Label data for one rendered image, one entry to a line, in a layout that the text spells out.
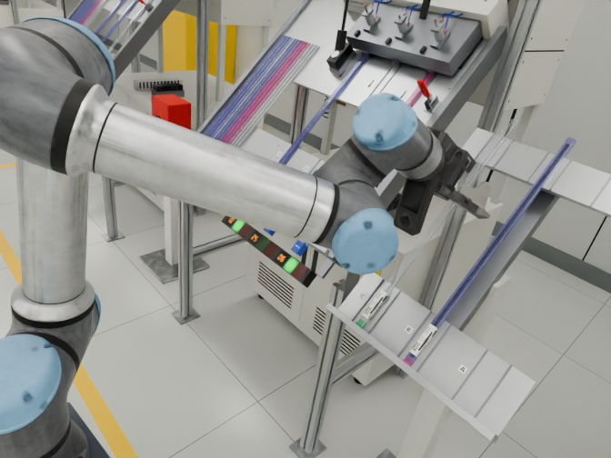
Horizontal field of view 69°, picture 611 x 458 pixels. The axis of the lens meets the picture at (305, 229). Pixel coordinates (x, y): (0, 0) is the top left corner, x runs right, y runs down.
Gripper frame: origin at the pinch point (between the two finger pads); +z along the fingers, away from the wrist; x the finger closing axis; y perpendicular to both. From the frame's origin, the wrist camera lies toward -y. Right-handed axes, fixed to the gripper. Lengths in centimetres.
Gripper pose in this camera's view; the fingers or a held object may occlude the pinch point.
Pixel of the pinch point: (451, 204)
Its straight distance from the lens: 89.8
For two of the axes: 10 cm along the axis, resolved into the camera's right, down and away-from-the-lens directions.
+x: -6.6, -4.5, 6.0
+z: 5.7, 2.2, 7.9
